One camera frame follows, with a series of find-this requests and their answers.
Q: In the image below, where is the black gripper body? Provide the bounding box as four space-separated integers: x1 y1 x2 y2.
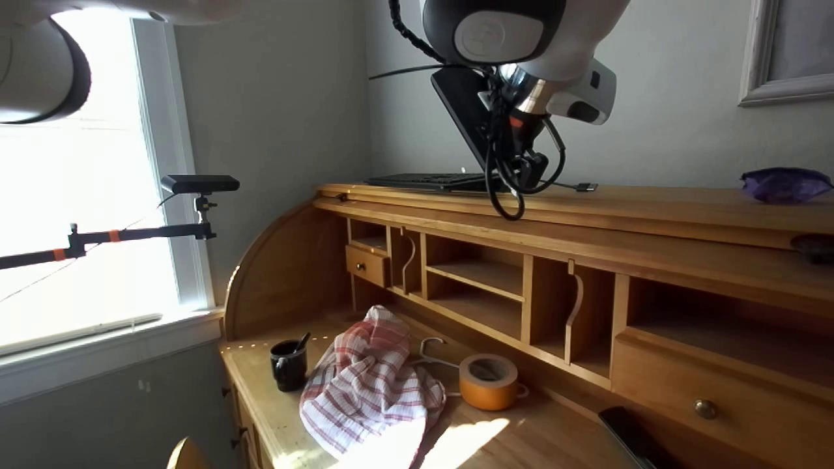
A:
431 66 550 194

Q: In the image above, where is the black computer keyboard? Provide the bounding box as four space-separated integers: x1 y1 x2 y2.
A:
366 169 599 197

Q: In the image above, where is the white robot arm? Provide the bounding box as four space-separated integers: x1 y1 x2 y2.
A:
0 0 628 194

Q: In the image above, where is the wooden roll-top desk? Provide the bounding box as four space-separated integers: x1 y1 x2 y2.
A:
223 186 834 469

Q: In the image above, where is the white plastic hanger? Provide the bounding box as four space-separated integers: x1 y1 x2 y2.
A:
415 336 458 370

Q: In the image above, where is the orange tape roll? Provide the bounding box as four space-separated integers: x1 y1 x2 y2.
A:
458 356 520 413

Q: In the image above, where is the purple object on desk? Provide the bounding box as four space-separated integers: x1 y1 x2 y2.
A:
741 168 834 203

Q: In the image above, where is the red white checkered cloth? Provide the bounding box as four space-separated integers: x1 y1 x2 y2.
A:
299 305 445 469

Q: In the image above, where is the black cup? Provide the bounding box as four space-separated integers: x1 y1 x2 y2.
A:
271 341 307 391

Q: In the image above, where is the wooden chair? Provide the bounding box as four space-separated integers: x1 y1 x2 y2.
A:
168 439 208 469

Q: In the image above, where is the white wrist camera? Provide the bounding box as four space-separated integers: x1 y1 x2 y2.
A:
517 61 619 125

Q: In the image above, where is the white picture frame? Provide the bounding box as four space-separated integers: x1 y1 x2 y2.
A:
737 0 834 108

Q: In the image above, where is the black camera on tripod arm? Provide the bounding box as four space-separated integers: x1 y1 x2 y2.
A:
0 173 242 275

